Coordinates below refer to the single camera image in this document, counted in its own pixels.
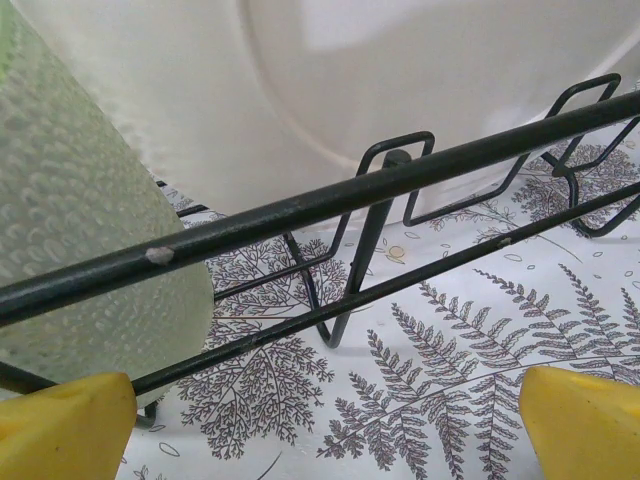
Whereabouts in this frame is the green striped plate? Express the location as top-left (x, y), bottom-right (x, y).
top-left (67, 0), bottom-right (640, 227)

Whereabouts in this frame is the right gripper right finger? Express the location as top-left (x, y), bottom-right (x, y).
top-left (518, 365), bottom-right (640, 480)

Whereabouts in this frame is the black wire dish rack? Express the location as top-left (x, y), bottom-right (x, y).
top-left (0, 73), bottom-right (640, 431)

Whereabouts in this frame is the floral fern print tablecloth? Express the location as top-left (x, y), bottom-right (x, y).
top-left (117, 127), bottom-right (640, 480)

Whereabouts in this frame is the green textured glass cup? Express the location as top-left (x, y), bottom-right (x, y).
top-left (0, 0), bottom-right (212, 404)

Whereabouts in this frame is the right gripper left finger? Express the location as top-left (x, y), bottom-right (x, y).
top-left (0, 372), bottom-right (137, 480)

